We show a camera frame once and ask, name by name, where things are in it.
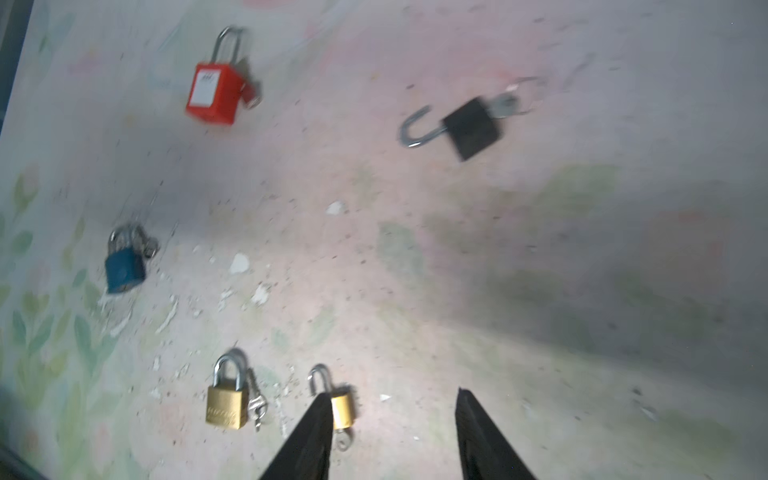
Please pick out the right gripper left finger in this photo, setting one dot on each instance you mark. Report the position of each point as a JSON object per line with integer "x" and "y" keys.
{"x": 306, "y": 452}

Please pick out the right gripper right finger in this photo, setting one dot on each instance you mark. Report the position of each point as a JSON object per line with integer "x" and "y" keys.
{"x": 484, "y": 452}

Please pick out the small brass padlock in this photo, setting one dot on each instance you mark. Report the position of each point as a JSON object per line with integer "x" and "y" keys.
{"x": 342, "y": 405}

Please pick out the large brass padlock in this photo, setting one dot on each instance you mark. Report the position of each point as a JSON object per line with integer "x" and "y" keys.
{"x": 233, "y": 399}

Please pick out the blue padlock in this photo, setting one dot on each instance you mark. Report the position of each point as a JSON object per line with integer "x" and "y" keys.
{"x": 128, "y": 248}

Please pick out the red padlock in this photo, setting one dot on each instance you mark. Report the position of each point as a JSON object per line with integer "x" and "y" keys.
{"x": 222, "y": 84}

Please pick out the black padlock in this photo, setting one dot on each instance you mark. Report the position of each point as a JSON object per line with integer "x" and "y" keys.
{"x": 475, "y": 126}

